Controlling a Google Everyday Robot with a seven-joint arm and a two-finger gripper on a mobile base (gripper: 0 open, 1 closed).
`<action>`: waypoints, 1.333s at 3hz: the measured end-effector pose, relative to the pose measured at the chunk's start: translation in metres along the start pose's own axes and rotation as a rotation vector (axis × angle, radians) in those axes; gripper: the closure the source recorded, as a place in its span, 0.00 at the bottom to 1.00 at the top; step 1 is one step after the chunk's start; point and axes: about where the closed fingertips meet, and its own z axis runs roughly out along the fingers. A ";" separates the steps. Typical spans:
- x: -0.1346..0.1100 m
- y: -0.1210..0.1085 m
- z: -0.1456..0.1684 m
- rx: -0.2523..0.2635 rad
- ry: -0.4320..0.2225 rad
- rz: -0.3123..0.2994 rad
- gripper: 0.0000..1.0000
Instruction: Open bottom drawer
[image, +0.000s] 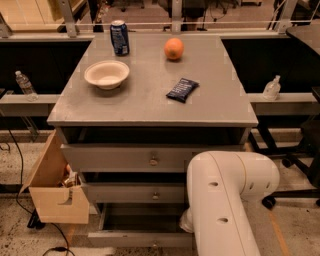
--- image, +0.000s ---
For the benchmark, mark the blue soda can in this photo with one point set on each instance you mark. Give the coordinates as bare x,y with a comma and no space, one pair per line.
119,37

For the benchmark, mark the clear water bottle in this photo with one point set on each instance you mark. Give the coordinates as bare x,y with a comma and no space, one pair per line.
26,86

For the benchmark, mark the clear sanitizer pump bottle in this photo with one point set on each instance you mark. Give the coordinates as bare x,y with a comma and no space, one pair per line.
272,89

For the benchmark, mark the grey drawer cabinet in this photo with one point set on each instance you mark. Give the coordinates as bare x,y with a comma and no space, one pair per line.
216,113

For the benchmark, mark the black office chair base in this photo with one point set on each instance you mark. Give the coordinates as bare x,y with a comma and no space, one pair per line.
305,156

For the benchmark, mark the items inside cardboard box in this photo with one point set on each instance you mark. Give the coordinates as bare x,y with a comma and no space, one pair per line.
70,178

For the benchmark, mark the dark blue snack bag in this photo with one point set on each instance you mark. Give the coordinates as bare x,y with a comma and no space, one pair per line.
182,90

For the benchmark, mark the grey bottom drawer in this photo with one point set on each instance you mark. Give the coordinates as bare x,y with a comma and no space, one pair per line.
141,225

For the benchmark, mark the cardboard box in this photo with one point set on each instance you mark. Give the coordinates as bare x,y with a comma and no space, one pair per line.
54,200

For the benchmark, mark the white paper bowl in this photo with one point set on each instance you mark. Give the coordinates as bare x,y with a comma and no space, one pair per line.
107,75

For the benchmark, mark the grey top drawer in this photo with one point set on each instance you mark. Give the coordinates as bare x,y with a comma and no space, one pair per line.
127,158

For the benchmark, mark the orange fruit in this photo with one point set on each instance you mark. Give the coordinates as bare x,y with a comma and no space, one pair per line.
174,49

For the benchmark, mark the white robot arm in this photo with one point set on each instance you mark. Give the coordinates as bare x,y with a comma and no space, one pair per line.
218,183

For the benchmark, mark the grey drawer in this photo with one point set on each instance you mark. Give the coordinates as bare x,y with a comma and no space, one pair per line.
134,192
127,158
141,225

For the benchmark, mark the grey middle drawer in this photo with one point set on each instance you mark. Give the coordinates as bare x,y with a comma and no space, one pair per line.
134,192

